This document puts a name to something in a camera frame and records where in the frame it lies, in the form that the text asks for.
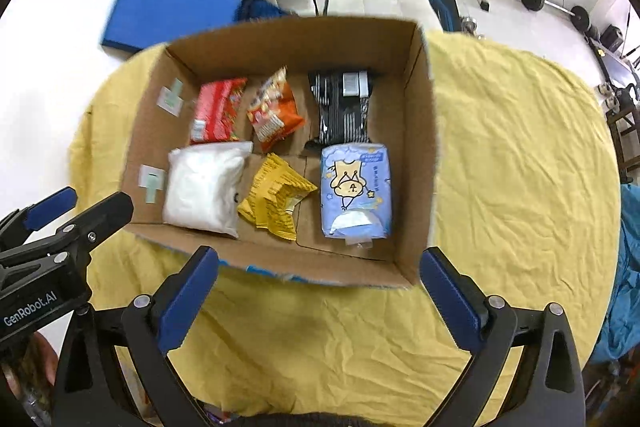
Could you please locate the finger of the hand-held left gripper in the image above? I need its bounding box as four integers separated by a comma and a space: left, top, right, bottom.
0, 187, 79, 248
0, 192, 135, 265

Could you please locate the yellow tablecloth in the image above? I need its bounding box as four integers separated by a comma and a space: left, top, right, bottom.
67, 29, 623, 418

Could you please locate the dark blue bag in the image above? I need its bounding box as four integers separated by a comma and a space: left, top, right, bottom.
235, 0, 298, 22

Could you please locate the light blue tissue pack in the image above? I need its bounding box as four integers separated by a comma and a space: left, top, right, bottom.
319, 142, 392, 248

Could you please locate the black floor heater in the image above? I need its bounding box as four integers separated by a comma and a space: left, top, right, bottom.
600, 24, 625, 52

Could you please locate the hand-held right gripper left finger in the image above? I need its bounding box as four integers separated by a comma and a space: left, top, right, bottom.
51, 245, 221, 427

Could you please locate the black treadmill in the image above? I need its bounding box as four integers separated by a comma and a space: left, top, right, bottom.
585, 34, 640, 82

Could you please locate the white powder bag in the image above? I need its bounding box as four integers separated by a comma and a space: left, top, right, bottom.
162, 142, 254, 239

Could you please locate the red snack packet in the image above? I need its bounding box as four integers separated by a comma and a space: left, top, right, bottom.
189, 78, 248, 145

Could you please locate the yellow snack packet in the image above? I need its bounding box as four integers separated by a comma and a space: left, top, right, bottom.
236, 153, 318, 240

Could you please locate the cardboard box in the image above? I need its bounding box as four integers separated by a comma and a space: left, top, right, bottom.
120, 18, 441, 290

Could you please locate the dark wooden chair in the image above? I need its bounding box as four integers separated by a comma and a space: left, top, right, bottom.
605, 84, 640, 182

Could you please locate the blue cloth cover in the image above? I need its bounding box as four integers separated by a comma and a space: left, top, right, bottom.
597, 184, 640, 363

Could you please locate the black striped packet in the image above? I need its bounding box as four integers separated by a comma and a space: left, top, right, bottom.
306, 69, 373, 152

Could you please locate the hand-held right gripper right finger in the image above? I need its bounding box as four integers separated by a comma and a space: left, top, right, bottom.
419, 247, 586, 427

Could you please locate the person's left hand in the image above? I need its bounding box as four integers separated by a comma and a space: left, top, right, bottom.
20, 334, 58, 388

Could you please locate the orange snack packet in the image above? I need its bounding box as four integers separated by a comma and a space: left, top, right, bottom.
246, 67, 306, 155

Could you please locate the blue foam mat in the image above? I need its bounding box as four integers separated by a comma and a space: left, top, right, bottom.
100, 0, 242, 55

